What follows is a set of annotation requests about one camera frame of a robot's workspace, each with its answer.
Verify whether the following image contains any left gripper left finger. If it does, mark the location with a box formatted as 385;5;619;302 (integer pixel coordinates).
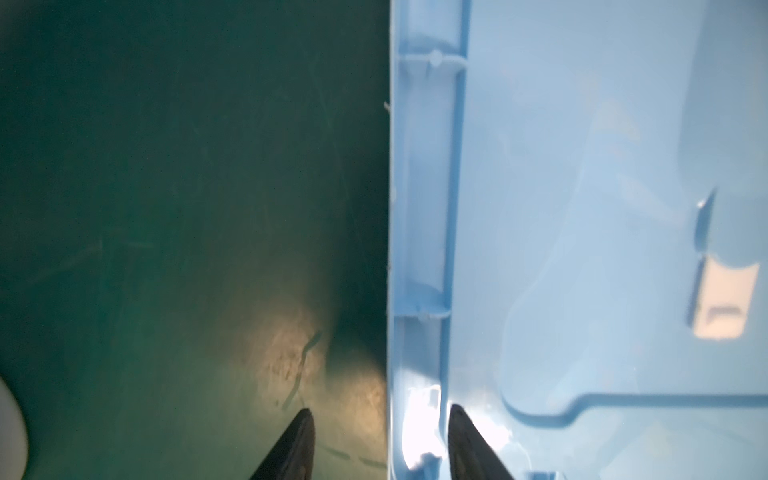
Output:
250;408;316;480

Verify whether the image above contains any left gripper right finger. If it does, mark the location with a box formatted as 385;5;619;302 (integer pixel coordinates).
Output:
447;404;514;480

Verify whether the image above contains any light blue bin lid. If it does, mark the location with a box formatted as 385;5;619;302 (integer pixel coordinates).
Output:
387;1;767;479

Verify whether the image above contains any potted flower plant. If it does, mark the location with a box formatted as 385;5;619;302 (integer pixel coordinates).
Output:
0;380;29;480

